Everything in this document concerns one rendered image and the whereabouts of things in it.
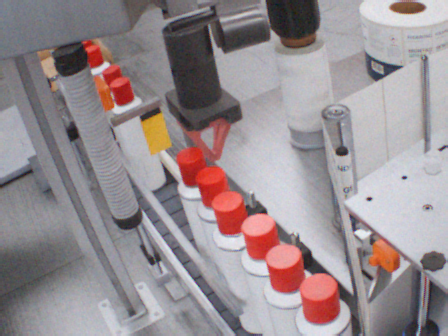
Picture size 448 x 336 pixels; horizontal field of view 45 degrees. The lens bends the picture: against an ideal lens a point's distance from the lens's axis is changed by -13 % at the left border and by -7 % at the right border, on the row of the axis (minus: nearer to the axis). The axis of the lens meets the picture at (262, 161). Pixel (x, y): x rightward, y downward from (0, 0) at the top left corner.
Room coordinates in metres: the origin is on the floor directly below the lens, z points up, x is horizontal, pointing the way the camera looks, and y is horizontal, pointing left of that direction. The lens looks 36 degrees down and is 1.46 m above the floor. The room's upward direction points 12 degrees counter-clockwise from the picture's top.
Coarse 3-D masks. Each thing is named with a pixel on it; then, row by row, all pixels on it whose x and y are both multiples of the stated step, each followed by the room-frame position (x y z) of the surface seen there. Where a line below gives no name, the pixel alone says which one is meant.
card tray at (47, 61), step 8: (96, 40) 1.64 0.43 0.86; (56, 48) 1.71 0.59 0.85; (104, 48) 1.55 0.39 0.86; (40, 56) 1.69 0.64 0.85; (48, 56) 1.70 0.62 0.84; (104, 56) 1.56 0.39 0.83; (48, 64) 1.63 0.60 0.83; (112, 64) 1.49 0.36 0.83; (48, 72) 1.56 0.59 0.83; (56, 72) 1.55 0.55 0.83; (56, 88) 1.43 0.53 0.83
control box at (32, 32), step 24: (0, 0) 0.49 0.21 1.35; (24, 0) 0.49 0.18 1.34; (48, 0) 0.48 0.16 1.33; (72, 0) 0.48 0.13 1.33; (96, 0) 0.47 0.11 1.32; (120, 0) 0.47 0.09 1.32; (144, 0) 0.52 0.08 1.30; (0, 24) 0.49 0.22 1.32; (24, 24) 0.49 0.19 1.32; (48, 24) 0.48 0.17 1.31; (72, 24) 0.48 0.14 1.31; (96, 24) 0.47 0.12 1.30; (120, 24) 0.47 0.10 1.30; (0, 48) 0.49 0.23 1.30; (24, 48) 0.49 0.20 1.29; (48, 48) 0.49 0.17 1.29
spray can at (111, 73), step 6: (114, 66) 0.87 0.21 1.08; (102, 72) 0.86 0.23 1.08; (108, 72) 0.86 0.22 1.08; (114, 72) 0.85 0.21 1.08; (120, 72) 0.86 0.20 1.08; (108, 78) 0.85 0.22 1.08; (114, 78) 0.85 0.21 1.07; (108, 84) 0.85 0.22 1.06; (120, 138) 0.85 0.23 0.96; (120, 144) 0.85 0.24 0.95; (126, 156) 0.85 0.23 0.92
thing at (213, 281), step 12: (120, 156) 0.79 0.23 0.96; (132, 168) 0.75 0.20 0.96; (132, 180) 0.73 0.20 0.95; (144, 192) 0.68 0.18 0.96; (156, 204) 0.64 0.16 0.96; (168, 216) 0.61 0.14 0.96; (168, 228) 0.59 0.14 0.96; (180, 240) 0.56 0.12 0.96; (192, 252) 0.53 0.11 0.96; (204, 264) 0.51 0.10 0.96; (204, 276) 0.49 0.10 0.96; (216, 276) 0.48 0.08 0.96; (216, 288) 0.46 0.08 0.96; (228, 300) 0.44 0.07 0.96; (240, 312) 0.42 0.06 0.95
